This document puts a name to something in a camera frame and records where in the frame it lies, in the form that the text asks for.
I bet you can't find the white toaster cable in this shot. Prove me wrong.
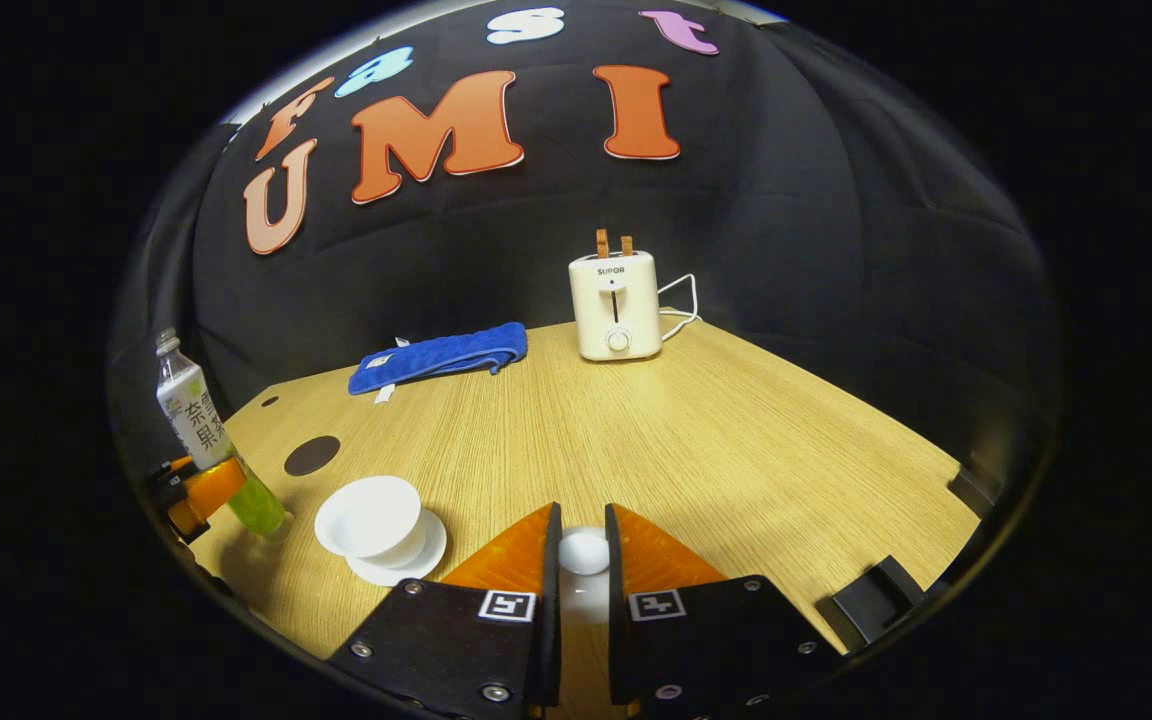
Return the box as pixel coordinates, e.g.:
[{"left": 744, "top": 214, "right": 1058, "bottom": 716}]
[{"left": 658, "top": 273, "right": 702, "bottom": 343}]

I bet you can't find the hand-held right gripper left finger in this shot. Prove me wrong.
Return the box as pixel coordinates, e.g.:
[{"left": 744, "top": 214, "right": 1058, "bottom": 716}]
[{"left": 328, "top": 502, "right": 563, "bottom": 720}]

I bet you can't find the blue towel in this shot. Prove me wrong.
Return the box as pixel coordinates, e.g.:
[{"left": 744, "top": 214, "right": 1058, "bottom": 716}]
[{"left": 348, "top": 321, "right": 529, "bottom": 404}]

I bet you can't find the white teacup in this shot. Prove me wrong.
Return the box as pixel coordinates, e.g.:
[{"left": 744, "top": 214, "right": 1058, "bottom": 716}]
[{"left": 314, "top": 475, "right": 427, "bottom": 569}]

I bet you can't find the white teacup lid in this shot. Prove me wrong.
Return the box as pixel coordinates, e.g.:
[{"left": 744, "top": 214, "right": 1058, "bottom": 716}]
[{"left": 556, "top": 526, "right": 613, "bottom": 629}]

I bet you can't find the white saucer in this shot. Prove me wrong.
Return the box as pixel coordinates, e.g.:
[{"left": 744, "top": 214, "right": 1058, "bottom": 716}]
[{"left": 346, "top": 508, "right": 448, "bottom": 587}]

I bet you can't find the cream toaster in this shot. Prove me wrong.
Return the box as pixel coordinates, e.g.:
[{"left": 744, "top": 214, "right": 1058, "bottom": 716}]
[{"left": 568, "top": 250, "right": 664, "bottom": 362}]

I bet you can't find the clear water bottle green drink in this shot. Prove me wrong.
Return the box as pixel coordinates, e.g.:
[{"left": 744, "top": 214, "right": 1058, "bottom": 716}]
[{"left": 156, "top": 328, "right": 287, "bottom": 536}]

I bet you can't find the black table edge bracket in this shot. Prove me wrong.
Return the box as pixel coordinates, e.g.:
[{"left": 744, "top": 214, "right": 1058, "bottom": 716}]
[
  {"left": 831, "top": 555, "right": 937, "bottom": 646},
  {"left": 948, "top": 462, "right": 1002, "bottom": 516}
]

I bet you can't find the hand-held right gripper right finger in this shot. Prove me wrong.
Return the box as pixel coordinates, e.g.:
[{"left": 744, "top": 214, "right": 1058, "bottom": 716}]
[{"left": 604, "top": 503, "right": 842, "bottom": 717}]

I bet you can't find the dark round coaster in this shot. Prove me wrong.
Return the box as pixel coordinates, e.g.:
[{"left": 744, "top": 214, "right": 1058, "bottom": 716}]
[{"left": 284, "top": 435, "right": 342, "bottom": 477}]

